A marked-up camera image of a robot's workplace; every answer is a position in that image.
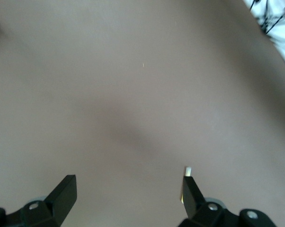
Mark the thin black floor cable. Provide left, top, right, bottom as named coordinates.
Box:
left=249, top=0, right=285, bottom=34

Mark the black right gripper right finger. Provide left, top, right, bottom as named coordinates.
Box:
left=179, top=176, right=242, bottom=227

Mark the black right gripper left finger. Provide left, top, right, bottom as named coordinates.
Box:
left=5, top=175, right=77, bottom=227

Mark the yellow highlighter pen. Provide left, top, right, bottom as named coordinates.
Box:
left=179, top=166, right=193, bottom=204

